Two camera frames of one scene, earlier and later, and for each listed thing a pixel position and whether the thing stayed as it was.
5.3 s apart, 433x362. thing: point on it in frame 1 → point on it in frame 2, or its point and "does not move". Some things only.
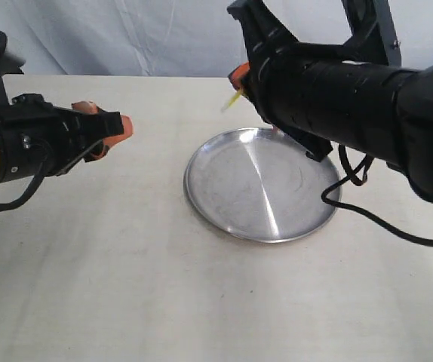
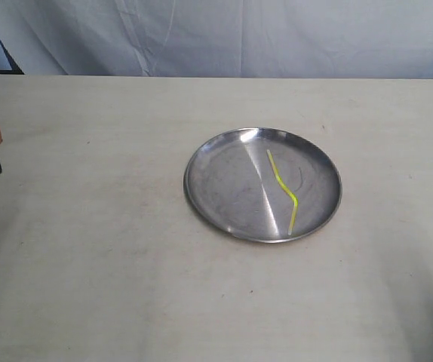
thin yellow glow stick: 231,101 → 296,203
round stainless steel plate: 259,185 does not move
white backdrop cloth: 195,38 does not move
